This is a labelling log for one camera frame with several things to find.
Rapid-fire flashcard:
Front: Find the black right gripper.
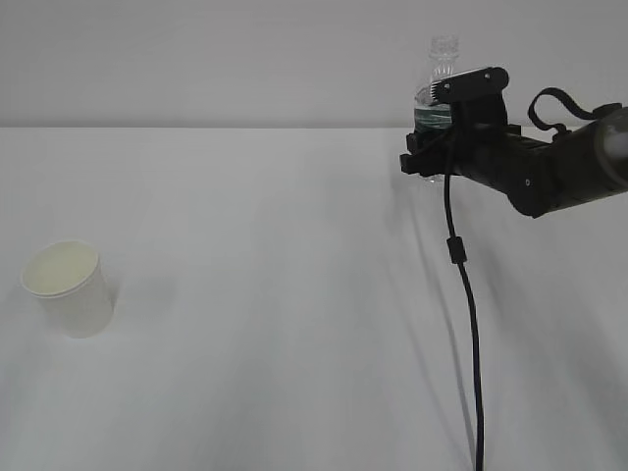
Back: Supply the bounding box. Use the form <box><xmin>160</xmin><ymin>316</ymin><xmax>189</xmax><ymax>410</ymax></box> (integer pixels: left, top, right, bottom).
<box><xmin>399</xmin><ymin>95</ymin><xmax>564</xmax><ymax>218</ymax></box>

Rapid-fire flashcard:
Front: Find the clear green-label water bottle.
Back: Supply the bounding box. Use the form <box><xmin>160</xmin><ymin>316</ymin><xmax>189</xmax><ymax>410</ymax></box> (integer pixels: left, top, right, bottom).
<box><xmin>414</xmin><ymin>34</ymin><xmax>459</xmax><ymax>150</ymax></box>

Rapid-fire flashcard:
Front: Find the white paper cup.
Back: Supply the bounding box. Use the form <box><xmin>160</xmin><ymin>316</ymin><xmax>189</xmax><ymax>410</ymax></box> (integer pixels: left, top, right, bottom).
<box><xmin>21</xmin><ymin>240</ymin><xmax>114</xmax><ymax>339</ymax></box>

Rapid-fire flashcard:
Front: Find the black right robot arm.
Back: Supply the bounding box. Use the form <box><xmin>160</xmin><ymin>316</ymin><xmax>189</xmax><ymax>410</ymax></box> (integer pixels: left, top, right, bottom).
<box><xmin>400</xmin><ymin>93</ymin><xmax>627</xmax><ymax>218</ymax></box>

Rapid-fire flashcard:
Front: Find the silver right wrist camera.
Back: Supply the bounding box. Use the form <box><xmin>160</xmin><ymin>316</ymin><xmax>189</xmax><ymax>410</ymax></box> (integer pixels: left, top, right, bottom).
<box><xmin>430</xmin><ymin>67</ymin><xmax>509</xmax><ymax>104</ymax></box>

